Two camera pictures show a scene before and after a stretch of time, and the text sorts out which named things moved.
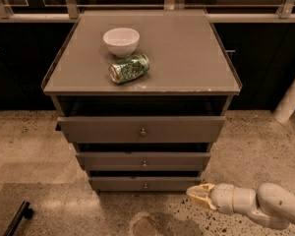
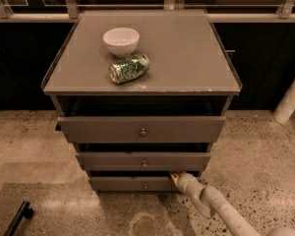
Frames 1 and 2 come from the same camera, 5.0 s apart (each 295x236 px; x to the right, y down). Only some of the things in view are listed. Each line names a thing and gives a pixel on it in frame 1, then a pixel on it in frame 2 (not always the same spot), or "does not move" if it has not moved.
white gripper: [222, 196] -> [184, 180]
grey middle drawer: [140, 161] does not move
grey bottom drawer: [144, 184] does not move
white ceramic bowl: [122, 41] does not move
